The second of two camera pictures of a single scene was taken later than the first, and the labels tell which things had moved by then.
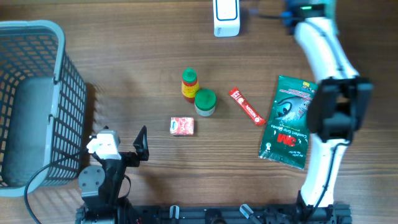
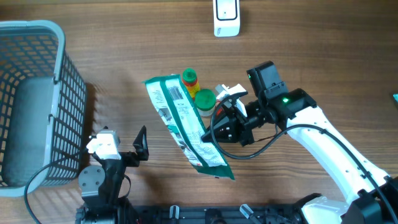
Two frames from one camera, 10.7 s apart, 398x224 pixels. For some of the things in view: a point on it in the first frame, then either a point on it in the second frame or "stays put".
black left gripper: x=140 y=144 stays put
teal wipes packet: x=327 y=9 to x=395 y=96
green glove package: x=285 y=138 to x=178 y=109
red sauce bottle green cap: x=189 y=84 stays put
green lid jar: x=205 y=102 stays put
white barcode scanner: x=226 y=18 stays put
